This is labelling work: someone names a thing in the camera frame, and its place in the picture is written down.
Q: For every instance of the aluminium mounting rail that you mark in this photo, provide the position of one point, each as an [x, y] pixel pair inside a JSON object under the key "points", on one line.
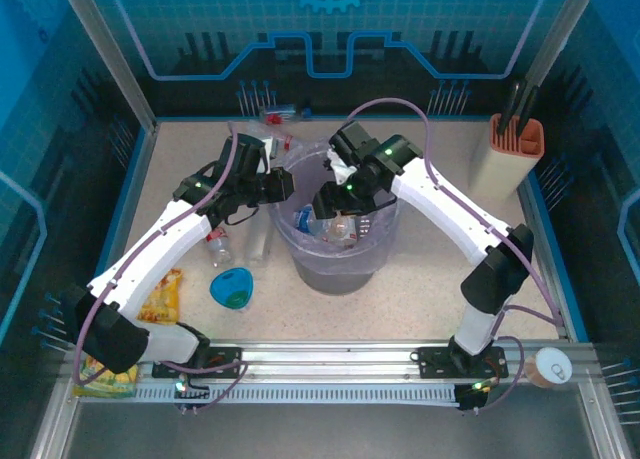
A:
{"points": [[325, 359]]}

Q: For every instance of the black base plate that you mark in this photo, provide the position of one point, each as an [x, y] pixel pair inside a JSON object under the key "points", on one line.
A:
{"points": [[435, 361], [225, 356]]}

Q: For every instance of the black right connector box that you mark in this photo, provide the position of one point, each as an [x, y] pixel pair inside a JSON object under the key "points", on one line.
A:
{"points": [[472, 399]]}

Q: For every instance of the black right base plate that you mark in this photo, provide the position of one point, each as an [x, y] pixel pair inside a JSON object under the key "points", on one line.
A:
{"points": [[435, 361]]}

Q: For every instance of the blue label water bottle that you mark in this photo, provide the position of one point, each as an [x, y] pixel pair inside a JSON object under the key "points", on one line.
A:
{"points": [[306, 219]]}

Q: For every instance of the clear rectangular bottle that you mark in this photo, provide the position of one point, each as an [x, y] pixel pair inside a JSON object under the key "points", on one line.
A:
{"points": [[257, 244]]}

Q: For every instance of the clear plastic trash bin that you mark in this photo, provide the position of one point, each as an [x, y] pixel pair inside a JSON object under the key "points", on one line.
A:
{"points": [[385, 239]]}

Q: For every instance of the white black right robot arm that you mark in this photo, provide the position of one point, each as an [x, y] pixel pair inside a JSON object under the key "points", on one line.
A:
{"points": [[450, 209]]}

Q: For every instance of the small bottle red label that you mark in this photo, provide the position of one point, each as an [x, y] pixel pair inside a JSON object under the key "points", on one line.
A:
{"points": [[219, 246]]}

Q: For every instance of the yellow snack bag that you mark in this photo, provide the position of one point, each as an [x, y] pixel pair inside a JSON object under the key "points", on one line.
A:
{"points": [[165, 299]]}

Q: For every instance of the paper coffee cup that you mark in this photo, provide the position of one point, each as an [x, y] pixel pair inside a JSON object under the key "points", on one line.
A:
{"points": [[547, 369]]}

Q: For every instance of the blue plastic bowl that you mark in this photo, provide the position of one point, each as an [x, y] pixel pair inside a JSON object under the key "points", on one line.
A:
{"points": [[230, 289]]}

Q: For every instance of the grey foil pack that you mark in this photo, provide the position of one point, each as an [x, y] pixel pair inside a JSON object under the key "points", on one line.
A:
{"points": [[365, 227]]}

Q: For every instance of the aluminium frame post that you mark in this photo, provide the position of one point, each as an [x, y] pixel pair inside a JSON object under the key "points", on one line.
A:
{"points": [[565, 24], [107, 54]]}

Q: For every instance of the beige orange knife block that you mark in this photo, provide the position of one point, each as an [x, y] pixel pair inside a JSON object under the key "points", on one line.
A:
{"points": [[505, 169]]}

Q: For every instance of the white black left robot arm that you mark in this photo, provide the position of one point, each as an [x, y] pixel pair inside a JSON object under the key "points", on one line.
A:
{"points": [[150, 249]]}

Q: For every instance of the crushed clear bottle red cap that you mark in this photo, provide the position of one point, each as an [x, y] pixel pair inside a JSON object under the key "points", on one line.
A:
{"points": [[245, 128]]}

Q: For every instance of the black left connector box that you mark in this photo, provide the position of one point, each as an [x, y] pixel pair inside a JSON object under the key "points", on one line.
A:
{"points": [[190, 394]]}

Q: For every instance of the green yellow candy bag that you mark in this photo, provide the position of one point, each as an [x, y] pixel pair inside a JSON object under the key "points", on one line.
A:
{"points": [[110, 384]]}

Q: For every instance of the grey waste bin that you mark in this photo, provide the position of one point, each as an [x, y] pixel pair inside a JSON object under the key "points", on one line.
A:
{"points": [[340, 279]]}

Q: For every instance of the black connector box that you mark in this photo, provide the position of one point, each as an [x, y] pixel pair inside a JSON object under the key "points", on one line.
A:
{"points": [[190, 394], [472, 399]]}

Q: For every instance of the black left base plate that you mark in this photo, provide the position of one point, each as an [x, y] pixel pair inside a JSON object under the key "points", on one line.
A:
{"points": [[225, 356]]}

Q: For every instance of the clear brownish bottle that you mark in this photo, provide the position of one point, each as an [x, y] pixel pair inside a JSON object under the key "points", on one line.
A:
{"points": [[340, 229]]}

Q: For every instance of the red blue label bottle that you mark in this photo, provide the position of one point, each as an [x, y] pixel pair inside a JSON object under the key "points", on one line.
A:
{"points": [[277, 114]]}

